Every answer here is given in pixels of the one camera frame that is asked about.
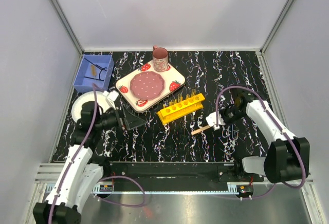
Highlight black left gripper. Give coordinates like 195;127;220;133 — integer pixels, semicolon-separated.
95;104;145;131

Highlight yellow plastic test tube rack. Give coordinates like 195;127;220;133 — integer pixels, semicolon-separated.
157;94;205;125

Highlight test tube brush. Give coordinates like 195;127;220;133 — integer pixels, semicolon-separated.
83;58;107;82

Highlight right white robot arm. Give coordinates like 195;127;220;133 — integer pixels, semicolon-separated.
215;86;310;189

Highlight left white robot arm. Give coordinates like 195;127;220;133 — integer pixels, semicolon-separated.
33;101;145;223

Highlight white strawberry serving tray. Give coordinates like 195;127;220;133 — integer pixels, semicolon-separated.
115;60;186;113

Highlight pink polka dot plate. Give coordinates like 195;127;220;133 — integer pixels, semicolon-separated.
130;71;165;101

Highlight white paper plate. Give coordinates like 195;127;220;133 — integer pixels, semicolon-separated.
71;91;110;123

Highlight blue plastic bin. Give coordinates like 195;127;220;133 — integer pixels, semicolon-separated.
73;54;114;93

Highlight pink patterned mug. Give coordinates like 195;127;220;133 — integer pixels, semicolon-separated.
152;45;169;72

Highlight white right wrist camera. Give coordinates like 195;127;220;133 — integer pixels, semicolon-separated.
206;112;225;130

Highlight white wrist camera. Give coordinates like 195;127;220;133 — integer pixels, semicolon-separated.
102;90;119;109
206;112;225;130

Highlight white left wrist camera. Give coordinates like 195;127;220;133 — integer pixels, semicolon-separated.
102;90;119;109

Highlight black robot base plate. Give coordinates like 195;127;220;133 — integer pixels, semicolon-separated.
104;162;264;186

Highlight white slotted cable duct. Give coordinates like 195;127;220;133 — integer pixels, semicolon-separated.
92;183;238;195

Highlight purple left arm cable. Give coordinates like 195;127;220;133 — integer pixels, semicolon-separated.
47;83;146;224

